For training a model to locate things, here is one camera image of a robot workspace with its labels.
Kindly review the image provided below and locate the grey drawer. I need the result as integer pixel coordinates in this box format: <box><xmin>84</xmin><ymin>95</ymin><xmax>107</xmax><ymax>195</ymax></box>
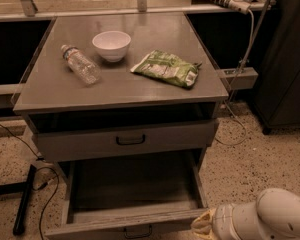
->
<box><xmin>46</xmin><ymin>151</ymin><xmax>207</xmax><ymax>240</ymax></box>
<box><xmin>33</xmin><ymin>120</ymin><xmax>218</xmax><ymax>162</ymax></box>

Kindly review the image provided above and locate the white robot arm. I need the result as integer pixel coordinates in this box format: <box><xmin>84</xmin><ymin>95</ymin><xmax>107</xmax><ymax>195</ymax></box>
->
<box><xmin>191</xmin><ymin>188</ymin><xmax>300</xmax><ymax>240</ymax></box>

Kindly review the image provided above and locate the grey top drawer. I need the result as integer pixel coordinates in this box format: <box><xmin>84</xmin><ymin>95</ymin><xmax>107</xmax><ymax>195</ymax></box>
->
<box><xmin>33</xmin><ymin>120</ymin><xmax>218</xmax><ymax>162</ymax></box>

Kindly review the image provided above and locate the grey drawer cabinet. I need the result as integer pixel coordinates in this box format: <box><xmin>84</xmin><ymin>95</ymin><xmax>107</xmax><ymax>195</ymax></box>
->
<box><xmin>11</xmin><ymin>12</ymin><xmax>230</xmax><ymax>172</ymax></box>

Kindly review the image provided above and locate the dark cabinet on right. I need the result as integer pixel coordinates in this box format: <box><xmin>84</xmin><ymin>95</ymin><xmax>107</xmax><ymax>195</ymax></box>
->
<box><xmin>252</xmin><ymin>0</ymin><xmax>300</xmax><ymax>135</ymax></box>

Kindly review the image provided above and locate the green chip bag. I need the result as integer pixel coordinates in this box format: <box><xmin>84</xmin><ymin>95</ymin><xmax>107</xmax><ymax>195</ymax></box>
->
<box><xmin>130</xmin><ymin>50</ymin><xmax>201</xmax><ymax>89</ymax></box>

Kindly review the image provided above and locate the black stand leg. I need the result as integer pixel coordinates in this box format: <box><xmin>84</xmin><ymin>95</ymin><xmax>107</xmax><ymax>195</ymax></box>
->
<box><xmin>0</xmin><ymin>165</ymin><xmax>37</xmax><ymax>236</ymax></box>

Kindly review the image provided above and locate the clear plastic water bottle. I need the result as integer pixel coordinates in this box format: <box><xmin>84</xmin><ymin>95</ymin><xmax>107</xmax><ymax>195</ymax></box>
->
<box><xmin>61</xmin><ymin>45</ymin><xmax>101</xmax><ymax>85</ymax></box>

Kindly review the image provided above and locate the white ceramic bowl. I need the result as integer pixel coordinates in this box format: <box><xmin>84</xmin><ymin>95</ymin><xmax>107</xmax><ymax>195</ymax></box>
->
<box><xmin>92</xmin><ymin>31</ymin><xmax>131</xmax><ymax>62</ymax></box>

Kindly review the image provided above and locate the black floor cable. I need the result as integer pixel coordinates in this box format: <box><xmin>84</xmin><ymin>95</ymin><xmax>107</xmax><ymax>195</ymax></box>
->
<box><xmin>0</xmin><ymin>117</ymin><xmax>60</xmax><ymax>240</ymax></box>

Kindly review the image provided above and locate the white power cable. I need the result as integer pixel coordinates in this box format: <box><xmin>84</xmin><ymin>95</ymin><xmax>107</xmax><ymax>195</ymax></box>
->
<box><xmin>214</xmin><ymin>9</ymin><xmax>256</xmax><ymax>147</ymax></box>

